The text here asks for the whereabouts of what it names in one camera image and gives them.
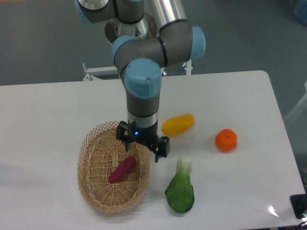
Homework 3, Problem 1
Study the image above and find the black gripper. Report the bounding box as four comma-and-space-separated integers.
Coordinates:
116, 112, 170, 163

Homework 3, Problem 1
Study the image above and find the purple sweet potato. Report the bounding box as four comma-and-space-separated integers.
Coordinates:
108, 156, 136, 183

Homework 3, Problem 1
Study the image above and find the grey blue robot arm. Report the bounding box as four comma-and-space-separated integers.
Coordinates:
111, 0, 206, 159

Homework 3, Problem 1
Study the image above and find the woven wicker basket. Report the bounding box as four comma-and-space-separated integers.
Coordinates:
77, 121, 150, 213

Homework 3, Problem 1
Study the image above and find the yellow mango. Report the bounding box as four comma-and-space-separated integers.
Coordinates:
162, 114, 195, 137

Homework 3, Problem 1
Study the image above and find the green bok choy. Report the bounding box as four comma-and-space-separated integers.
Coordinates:
165, 157, 195, 213

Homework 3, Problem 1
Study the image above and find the orange tangerine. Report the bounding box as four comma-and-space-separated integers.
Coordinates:
215, 129, 237, 152

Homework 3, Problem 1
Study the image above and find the black device at table edge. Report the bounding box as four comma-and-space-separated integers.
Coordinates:
290, 194, 307, 219

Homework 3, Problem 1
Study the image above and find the white metal base frame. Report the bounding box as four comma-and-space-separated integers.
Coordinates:
82, 60, 194, 81

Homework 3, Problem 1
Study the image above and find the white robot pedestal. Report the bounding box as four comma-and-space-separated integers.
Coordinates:
105, 13, 158, 44

